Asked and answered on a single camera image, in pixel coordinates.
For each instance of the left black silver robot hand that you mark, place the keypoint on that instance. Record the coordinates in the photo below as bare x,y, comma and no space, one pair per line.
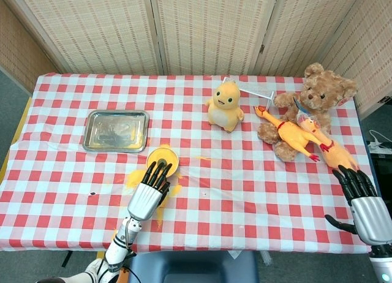
145,200

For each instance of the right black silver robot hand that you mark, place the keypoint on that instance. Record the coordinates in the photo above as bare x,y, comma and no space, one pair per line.
372,218

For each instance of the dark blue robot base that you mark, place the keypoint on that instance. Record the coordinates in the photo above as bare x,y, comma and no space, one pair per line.
193,267

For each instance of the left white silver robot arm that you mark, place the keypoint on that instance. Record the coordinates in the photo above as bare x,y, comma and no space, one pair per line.
118,252

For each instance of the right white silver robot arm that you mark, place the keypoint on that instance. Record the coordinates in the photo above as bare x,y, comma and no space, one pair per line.
381,264

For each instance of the yellow powder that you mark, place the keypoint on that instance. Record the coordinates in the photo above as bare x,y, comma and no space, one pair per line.
134,179

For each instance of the yellow bowl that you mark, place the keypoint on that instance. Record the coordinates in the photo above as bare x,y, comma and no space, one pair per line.
171,159

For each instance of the black equipment case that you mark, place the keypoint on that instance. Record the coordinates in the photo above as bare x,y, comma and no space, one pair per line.
382,169

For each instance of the netted yellow rubber chicken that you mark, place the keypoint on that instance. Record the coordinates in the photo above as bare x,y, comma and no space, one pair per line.
335,156

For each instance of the rectangular steel tray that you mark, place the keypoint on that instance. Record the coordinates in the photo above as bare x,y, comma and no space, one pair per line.
114,130

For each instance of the red white checkered tablecloth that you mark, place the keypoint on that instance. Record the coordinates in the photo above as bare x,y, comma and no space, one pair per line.
232,197

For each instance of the bare yellow rubber chicken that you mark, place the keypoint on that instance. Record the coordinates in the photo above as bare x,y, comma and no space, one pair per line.
291,136

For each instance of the yellow plush dinosaur toy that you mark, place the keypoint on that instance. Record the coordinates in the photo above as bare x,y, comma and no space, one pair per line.
225,111

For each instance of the brown teddy bear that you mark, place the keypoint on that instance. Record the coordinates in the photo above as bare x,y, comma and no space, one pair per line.
321,93

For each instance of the beige woven folding screen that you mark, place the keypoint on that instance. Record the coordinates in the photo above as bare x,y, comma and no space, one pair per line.
208,28

